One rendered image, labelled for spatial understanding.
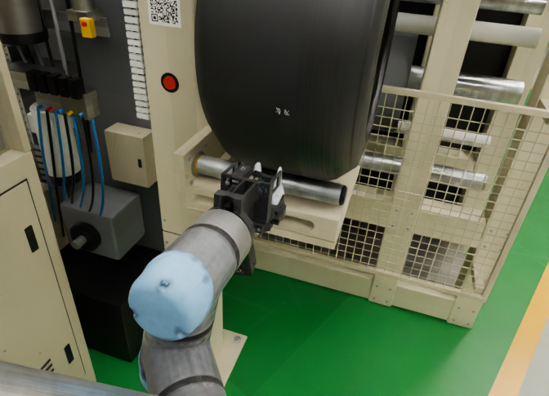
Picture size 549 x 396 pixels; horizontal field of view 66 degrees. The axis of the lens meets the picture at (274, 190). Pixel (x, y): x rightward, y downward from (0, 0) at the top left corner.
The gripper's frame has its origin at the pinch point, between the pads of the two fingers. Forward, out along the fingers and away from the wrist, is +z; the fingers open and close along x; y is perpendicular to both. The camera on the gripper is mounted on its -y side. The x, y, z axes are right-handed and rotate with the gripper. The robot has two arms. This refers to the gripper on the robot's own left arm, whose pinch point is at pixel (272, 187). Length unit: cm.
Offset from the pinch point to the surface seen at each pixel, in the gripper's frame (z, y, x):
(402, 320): 87, -90, -38
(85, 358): 17, -84, 61
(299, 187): 17.7, -7.3, -1.0
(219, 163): 18.5, -6.3, 17.9
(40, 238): 8, -32, 61
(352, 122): 6.5, 11.7, -10.6
